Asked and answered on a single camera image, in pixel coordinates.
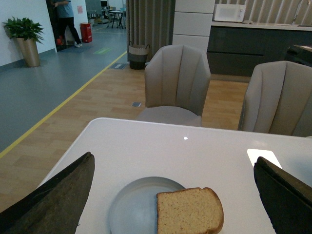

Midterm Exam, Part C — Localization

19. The beige chair right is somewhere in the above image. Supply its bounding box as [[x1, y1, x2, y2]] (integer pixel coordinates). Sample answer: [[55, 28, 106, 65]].
[[238, 61, 312, 137]]

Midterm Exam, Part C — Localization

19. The slice of brown bread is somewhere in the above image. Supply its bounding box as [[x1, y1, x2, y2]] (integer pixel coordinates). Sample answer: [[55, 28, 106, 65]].
[[156, 187, 224, 234]]

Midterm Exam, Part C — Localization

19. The person in blue shirt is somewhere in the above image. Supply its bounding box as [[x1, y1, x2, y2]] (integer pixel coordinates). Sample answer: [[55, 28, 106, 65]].
[[51, 0, 82, 47]]

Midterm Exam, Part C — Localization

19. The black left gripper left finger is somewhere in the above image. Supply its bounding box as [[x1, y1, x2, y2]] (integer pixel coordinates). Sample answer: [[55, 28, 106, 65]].
[[0, 152, 95, 234]]

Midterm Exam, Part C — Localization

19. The white microwave oven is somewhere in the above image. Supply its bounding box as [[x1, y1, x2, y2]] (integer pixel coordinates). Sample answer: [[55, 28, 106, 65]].
[[213, 4, 246, 22]]

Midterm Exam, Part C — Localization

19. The beige chair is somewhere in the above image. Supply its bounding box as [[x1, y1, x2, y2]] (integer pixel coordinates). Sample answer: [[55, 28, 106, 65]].
[[238, 61, 312, 137], [136, 45, 211, 127]]

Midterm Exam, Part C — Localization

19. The white pillar cabinet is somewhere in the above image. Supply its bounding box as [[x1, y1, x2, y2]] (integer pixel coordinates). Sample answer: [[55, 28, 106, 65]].
[[172, 0, 215, 54]]

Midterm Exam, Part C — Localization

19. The woven laundry basket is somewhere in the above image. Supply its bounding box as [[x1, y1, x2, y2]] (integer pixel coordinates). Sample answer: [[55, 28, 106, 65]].
[[128, 41, 150, 70]]

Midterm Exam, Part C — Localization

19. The beige chair left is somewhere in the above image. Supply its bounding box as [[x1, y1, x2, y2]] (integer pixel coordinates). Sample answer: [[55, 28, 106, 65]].
[[136, 45, 211, 127]]

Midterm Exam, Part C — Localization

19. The red bin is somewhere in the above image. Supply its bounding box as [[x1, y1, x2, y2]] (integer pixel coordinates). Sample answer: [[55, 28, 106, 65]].
[[80, 22, 93, 43]]

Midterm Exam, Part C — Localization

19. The grey round plate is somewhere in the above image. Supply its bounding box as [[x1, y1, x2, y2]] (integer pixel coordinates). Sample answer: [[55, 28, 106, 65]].
[[109, 176, 185, 234]]

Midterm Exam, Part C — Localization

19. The potted green plant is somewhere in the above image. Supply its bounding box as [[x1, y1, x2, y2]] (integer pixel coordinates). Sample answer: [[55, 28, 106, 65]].
[[3, 17, 43, 67]]

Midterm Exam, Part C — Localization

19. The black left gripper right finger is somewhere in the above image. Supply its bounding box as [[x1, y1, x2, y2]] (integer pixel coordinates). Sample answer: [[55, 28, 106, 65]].
[[253, 156, 312, 234]]

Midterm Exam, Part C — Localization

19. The dark kitchen counter cabinet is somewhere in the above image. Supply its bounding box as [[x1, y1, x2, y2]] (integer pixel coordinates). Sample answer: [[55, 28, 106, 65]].
[[207, 24, 312, 76]]

